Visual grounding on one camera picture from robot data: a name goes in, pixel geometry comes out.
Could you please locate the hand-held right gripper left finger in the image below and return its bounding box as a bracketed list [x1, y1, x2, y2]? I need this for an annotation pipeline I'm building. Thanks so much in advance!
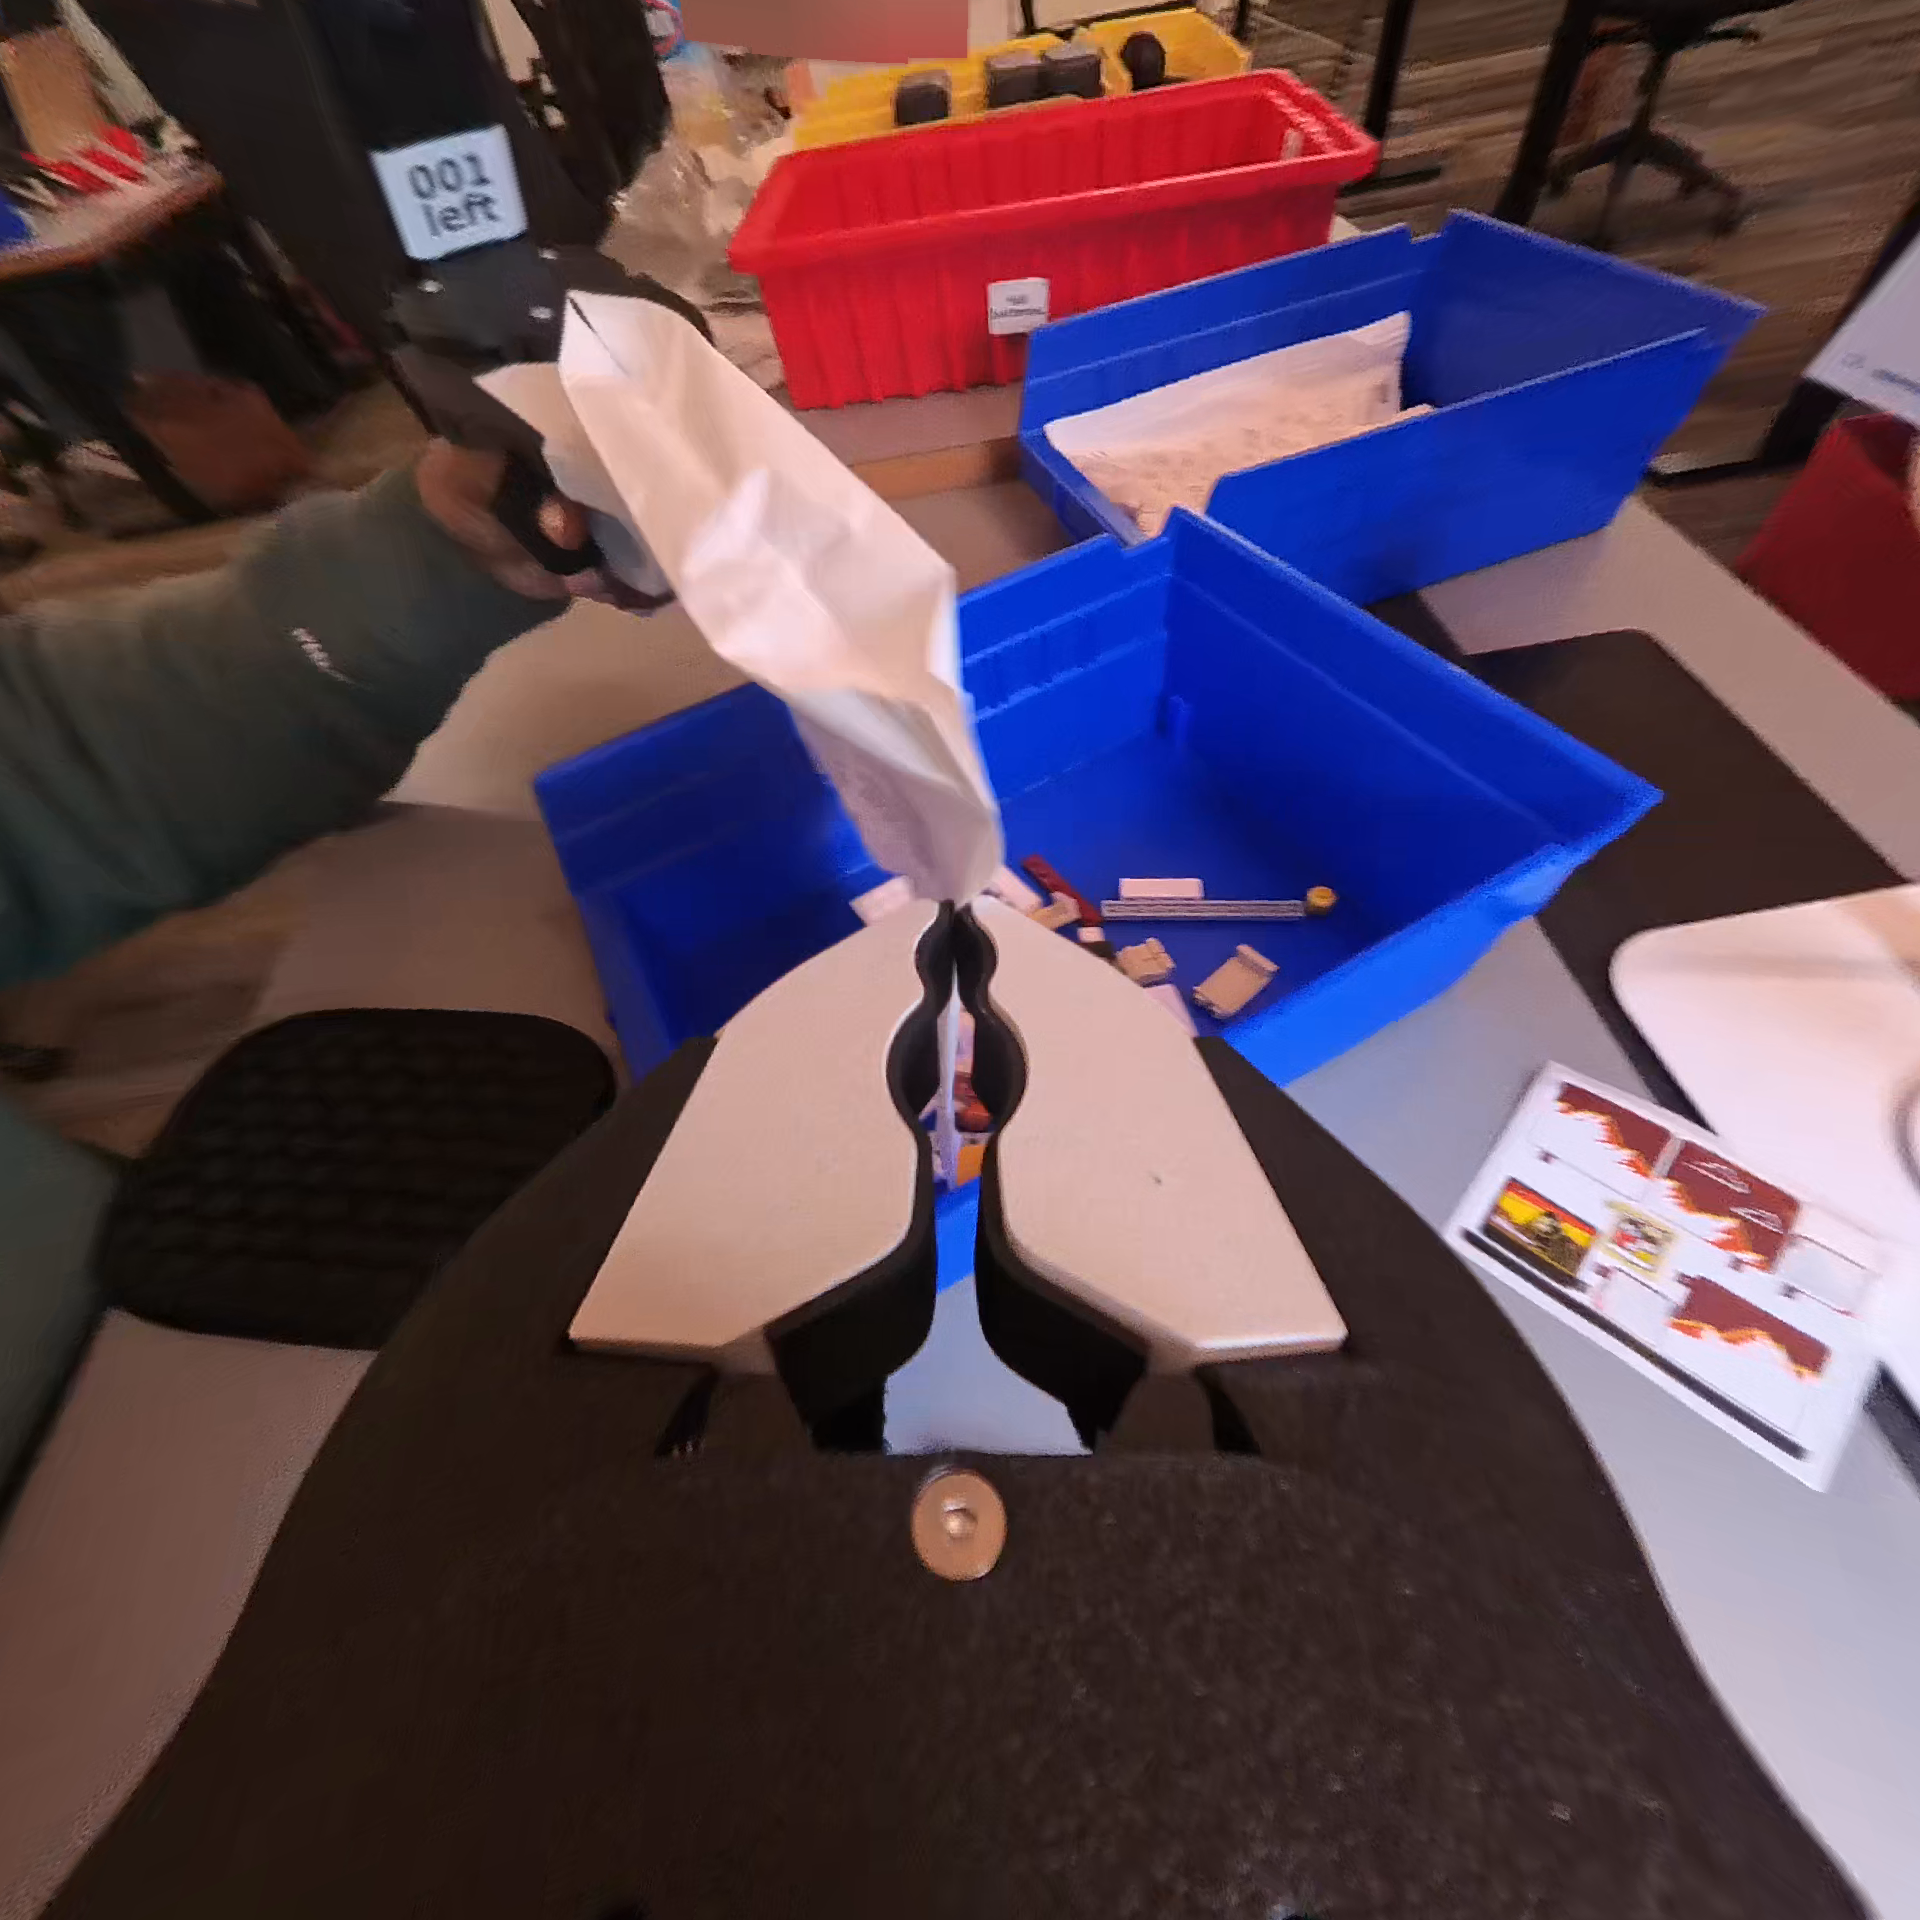
[567, 901, 963, 1377]

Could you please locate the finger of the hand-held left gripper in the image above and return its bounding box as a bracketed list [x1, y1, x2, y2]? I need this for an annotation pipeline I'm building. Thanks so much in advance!
[476, 360, 670, 599]

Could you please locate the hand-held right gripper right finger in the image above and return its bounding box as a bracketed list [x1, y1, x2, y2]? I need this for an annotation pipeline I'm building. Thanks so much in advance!
[973, 901, 1350, 1377]

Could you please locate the large white printed paper bag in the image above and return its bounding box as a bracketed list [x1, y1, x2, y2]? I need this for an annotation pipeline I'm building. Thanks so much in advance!
[559, 291, 1002, 1050]

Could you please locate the blue plastic bin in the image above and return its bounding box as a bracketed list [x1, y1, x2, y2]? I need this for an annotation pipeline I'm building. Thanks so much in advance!
[1016, 210, 1766, 611]
[534, 507, 1662, 1296]

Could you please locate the person's left forearm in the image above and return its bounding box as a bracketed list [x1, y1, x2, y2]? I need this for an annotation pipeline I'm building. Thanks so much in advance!
[0, 462, 572, 992]

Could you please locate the grey desk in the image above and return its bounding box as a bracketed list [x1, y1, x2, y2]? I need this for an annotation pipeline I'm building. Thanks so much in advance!
[382, 495, 1920, 1920]

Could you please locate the white desk stand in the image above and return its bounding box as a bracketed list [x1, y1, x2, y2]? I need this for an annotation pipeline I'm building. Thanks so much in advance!
[1612, 885, 1920, 1443]

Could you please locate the person's left hand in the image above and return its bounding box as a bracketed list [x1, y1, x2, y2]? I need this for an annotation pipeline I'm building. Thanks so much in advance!
[413, 436, 670, 611]

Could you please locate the crumpled clear plastic bag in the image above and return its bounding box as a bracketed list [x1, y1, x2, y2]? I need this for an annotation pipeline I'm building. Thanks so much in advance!
[600, 80, 797, 300]

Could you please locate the pile of loose toy bricks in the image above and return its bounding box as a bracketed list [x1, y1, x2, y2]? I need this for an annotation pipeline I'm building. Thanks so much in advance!
[856, 854, 1346, 1189]

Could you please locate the black chair armrest pad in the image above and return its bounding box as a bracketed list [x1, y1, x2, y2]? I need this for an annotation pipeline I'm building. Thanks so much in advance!
[99, 1008, 621, 1347]

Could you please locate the printed sticker sheet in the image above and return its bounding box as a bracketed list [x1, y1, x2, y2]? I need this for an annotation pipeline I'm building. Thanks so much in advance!
[1446, 1065, 1886, 1496]

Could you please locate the red plastic bin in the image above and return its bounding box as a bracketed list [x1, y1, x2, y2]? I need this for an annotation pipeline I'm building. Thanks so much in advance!
[733, 69, 1379, 412]

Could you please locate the unopened white printed bag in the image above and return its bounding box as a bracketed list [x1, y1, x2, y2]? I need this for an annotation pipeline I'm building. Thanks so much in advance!
[1046, 312, 1413, 484]
[1088, 400, 1438, 536]

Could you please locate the yellow plastic bin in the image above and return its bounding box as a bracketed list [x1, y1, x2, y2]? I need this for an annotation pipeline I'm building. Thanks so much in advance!
[789, 14, 1252, 154]

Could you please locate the red container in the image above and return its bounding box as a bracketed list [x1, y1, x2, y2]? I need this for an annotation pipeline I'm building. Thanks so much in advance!
[1739, 412, 1920, 707]

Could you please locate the white sign board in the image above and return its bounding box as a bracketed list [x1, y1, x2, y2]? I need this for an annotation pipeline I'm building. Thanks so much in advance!
[1801, 248, 1920, 416]

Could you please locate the black office chair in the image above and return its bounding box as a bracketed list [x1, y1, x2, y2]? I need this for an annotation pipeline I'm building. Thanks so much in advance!
[1499, 0, 1795, 248]

